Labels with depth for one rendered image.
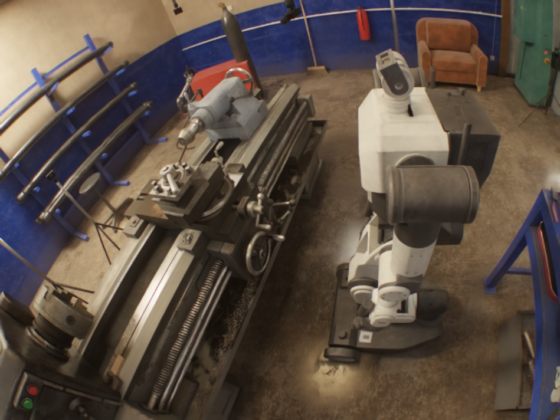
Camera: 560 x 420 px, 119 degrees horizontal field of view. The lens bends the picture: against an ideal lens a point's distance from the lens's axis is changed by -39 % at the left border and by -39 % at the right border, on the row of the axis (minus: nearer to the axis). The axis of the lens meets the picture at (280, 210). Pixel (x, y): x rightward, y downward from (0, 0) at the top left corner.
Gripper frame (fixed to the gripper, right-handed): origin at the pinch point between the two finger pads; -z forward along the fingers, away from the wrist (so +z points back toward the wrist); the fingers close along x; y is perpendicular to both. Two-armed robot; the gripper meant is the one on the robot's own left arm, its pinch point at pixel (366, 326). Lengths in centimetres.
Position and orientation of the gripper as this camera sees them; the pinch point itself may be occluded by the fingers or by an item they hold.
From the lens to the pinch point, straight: 113.7
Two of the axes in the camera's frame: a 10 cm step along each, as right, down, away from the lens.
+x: -9.7, -1.2, 2.0
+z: -0.8, -6.3, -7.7
